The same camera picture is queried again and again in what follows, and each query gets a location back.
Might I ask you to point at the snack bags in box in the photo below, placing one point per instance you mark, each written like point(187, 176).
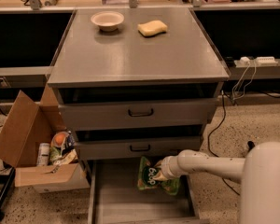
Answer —
point(62, 151)

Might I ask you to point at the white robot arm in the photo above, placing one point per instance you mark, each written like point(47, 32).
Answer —
point(258, 173)

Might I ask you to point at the white paper bowl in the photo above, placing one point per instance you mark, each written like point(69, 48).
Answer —
point(107, 21)

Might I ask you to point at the grey drawer cabinet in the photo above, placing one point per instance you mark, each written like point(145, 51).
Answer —
point(124, 66)

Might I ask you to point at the white power strip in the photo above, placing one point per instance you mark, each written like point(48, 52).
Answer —
point(266, 61)

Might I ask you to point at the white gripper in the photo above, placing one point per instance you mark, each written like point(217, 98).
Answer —
point(167, 169)

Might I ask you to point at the open cardboard box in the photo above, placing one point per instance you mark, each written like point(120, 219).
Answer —
point(28, 125)

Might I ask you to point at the white can in box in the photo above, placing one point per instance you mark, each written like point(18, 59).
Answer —
point(43, 154)

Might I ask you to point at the grey top drawer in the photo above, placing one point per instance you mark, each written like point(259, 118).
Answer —
point(144, 114)

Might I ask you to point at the white small plug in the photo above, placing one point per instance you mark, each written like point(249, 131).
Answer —
point(244, 60)

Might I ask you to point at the yellow sponge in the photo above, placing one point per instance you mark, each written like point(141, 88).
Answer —
point(152, 28)

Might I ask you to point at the grey open bottom drawer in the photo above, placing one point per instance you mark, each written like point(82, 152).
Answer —
point(116, 199)

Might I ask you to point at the green rice chip bag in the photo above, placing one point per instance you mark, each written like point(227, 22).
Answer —
point(146, 180)

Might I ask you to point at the black left frame leg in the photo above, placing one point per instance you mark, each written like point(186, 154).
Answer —
point(6, 181)

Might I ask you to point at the grey middle drawer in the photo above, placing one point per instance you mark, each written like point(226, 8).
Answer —
point(130, 148)

